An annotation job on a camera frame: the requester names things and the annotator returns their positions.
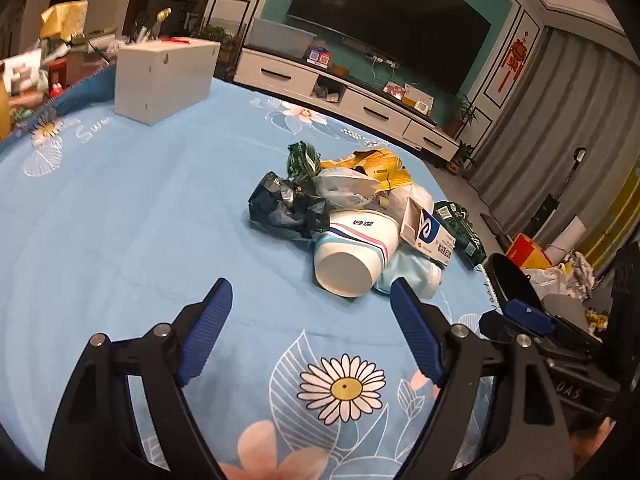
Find grey curtain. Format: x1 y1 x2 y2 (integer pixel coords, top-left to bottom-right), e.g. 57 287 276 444
469 25 640 241

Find yellow snack bag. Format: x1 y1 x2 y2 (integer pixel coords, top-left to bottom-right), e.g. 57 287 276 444
320 147 414 194

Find blue floral tablecloth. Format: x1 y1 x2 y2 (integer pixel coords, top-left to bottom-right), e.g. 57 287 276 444
0 62 501 480

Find pile of household clutter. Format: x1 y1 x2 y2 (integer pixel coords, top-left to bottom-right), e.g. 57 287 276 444
0 30 119 136

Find yellow green striped board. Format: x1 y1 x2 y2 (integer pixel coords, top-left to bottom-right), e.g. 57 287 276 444
580 160 640 262

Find grey plastic storage bin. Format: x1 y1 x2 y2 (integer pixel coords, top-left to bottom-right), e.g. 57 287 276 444
247 17 317 59

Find large flat television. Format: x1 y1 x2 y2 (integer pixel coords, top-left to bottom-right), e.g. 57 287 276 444
286 0 493 96

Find yellow gift bag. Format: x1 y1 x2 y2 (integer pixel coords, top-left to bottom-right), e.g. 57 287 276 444
40 0 89 41

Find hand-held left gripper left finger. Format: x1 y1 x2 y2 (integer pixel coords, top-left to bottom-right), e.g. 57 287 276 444
45 277 234 480

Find red knot wall decoration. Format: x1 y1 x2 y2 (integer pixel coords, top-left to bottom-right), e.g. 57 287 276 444
499 30 532 94

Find tall potted plant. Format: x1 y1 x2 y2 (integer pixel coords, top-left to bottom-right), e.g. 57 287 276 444
442 94 479 139

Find white plastic bag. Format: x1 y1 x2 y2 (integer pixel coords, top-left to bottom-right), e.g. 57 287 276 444
315 167 387 211

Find dark green bag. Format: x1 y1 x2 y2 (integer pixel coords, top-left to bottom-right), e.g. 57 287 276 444
248 172 332 241

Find white paper cup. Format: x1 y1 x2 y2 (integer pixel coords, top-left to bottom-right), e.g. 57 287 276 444
312 210 401 299

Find white plastic bags pile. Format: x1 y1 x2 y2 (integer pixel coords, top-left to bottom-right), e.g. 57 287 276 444
525 250 597 302

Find small white blue carton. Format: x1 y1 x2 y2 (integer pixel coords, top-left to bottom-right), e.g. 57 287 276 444
399 196 457 267

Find green snack wrapper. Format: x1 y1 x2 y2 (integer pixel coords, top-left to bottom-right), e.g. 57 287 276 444
286 141 323 182

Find white television cabinet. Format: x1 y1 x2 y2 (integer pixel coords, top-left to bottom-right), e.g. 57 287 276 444
233 47 462 162

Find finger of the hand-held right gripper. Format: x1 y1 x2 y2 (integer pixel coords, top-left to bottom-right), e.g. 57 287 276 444
479 310 522 342
504 298 557 335

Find blue face mask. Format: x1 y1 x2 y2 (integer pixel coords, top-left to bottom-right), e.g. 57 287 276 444
372 249 444 296

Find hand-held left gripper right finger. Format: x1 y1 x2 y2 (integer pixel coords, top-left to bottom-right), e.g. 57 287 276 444
389 278 577 480

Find black trash bin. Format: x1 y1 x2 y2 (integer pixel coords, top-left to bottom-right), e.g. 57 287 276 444
484 253 591 322

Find cards on cabinet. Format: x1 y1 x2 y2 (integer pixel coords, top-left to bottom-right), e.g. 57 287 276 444
384 81 432 112

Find small potted plant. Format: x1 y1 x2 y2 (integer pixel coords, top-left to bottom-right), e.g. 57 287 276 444
449 141 477 176

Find bushy green houseplant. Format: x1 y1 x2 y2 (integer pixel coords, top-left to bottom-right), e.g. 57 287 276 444
192 25 242 63

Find white rolled paper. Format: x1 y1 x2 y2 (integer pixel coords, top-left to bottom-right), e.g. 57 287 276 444
546 216 587 262

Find upright stick vacuum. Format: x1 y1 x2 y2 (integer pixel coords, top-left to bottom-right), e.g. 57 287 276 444
529 147 587 239

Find white cardboard box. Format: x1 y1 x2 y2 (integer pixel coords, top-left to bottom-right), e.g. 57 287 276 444
114 37 221 126

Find red yellow bag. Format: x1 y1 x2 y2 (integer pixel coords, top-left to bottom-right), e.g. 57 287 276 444
505 233 552 269

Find green snack packet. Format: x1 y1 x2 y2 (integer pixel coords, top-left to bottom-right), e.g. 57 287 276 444
433 201 487 267

